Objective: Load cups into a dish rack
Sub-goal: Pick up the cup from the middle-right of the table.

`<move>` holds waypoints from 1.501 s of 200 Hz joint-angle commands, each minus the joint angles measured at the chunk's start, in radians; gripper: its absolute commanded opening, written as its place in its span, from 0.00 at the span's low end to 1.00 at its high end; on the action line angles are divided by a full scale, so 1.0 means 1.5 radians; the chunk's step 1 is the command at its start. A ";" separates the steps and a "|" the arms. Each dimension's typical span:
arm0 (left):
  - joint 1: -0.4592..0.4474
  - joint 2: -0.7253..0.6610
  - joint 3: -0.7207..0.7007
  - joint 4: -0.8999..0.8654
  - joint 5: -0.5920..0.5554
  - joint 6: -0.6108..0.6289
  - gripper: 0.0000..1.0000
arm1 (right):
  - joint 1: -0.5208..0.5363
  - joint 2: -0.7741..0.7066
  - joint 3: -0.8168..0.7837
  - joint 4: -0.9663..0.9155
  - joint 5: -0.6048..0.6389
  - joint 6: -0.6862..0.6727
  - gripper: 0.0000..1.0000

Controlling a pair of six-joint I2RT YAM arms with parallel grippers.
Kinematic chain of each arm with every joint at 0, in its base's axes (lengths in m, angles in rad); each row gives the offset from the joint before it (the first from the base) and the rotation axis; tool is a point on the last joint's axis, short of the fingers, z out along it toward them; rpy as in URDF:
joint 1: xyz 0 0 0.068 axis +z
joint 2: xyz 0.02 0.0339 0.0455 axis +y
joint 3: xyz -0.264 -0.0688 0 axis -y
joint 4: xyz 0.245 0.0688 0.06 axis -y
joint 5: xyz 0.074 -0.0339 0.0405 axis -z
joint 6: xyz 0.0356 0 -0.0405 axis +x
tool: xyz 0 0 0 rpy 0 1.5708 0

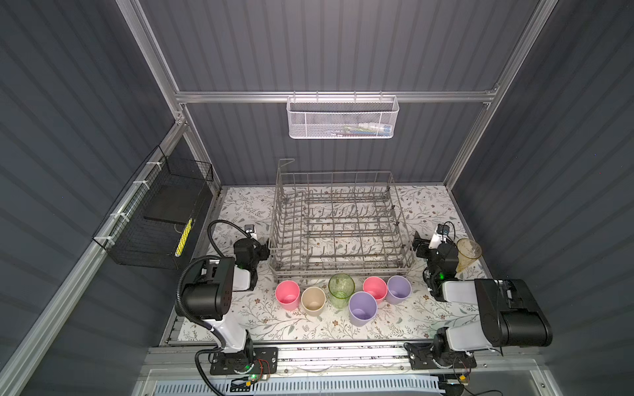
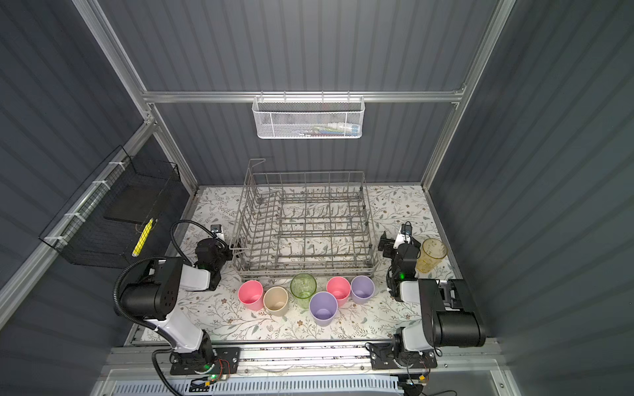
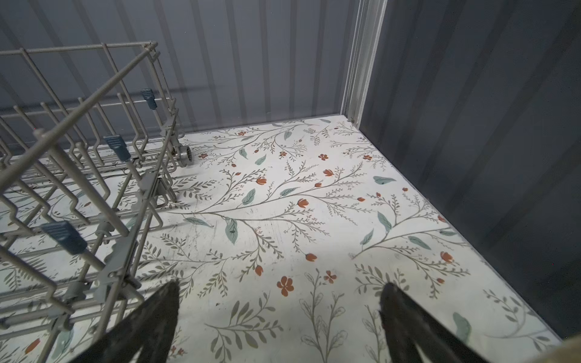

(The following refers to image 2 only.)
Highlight large purple plastic cup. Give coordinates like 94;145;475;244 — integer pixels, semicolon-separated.
309;291;338;327

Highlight pink plastic cup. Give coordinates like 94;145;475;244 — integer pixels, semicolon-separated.
326;277;351;307
238;280;264;311

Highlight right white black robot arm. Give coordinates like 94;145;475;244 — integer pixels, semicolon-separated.
367;234;487;370

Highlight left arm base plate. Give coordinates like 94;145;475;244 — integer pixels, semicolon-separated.
169;347;241;376

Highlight tubes in white basket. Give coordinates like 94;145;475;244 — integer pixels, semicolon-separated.
292;123;362;138

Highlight small purple plastic cup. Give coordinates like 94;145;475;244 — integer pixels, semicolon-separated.
350;276;376;305

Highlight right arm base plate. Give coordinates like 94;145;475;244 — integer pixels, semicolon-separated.
364;343;438;371

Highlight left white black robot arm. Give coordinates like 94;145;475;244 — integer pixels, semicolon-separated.
113;238;232;374

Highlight yellow transparent glass cup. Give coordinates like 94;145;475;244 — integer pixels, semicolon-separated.
415;238;447;273

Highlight green transparent glass cup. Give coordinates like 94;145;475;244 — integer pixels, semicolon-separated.
290;274;317;310

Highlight yellow brush in basket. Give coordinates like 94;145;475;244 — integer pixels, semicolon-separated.
131;219;155;257

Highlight beige plastic cup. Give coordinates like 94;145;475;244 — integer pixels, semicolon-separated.
264;286;289;317

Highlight aluminium front rail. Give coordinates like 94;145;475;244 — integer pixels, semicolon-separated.
98;340;508;381

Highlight left pink plastic cup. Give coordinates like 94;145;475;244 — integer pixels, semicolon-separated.
238;280;264;311

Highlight black wire wall basket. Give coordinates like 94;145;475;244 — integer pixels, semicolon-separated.
39;140;190;268

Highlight right pink plastic cup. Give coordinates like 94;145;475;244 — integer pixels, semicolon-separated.
326;277;351;307

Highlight grey wire dish rack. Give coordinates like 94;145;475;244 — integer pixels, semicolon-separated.
230;158;377;280

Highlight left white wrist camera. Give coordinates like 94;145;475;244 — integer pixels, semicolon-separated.
210;224;225;241

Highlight white mesh wall basket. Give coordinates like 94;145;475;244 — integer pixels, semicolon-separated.
252;95;366;140

